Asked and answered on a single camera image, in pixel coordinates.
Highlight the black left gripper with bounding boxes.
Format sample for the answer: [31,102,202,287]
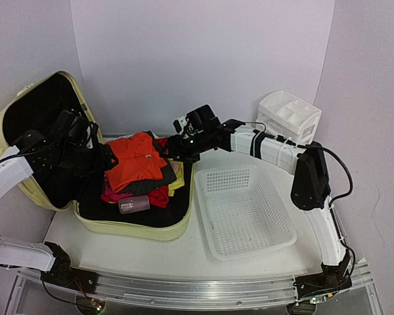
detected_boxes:
[56,142,118,178]

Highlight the orange garment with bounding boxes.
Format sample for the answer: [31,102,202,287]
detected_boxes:
[106,132,168,193]

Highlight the black garment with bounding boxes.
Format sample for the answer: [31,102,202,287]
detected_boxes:
[121,131,178,197]

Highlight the pale green hard-shell suitcase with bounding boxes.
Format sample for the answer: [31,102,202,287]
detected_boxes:
[0,71,194,241]

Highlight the magenta garment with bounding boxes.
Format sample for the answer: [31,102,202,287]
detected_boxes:
[100,182,133,203]

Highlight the white perforated plastic basket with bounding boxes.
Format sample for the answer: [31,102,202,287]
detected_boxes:
[194,165,297,261]

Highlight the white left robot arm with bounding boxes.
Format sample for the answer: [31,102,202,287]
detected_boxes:
[0,187,56,285]

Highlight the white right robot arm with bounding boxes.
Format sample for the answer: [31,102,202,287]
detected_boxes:
[162,119,355,291]

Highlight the pink round container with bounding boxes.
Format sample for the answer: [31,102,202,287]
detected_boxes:
[170,161,182,174]

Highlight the yellow folded garment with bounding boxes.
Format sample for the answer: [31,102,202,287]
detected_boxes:
[168,162,185,197]

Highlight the red folded garment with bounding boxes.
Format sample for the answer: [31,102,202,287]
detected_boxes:
[100,137,171,209]

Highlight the clear pink plastic bottle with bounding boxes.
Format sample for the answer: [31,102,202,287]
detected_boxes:
[118,196,150,215]

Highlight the white plastic drawer organizer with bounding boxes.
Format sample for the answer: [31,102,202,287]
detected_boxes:
[257,90,322,144]

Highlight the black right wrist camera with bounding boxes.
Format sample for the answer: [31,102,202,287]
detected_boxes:
[186,104,221,133]

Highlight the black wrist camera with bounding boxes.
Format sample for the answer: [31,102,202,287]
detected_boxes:
[53,110,92,146]
[186,104,221,133]

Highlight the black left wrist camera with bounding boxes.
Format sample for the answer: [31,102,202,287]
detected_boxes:
[53,110,92,146]

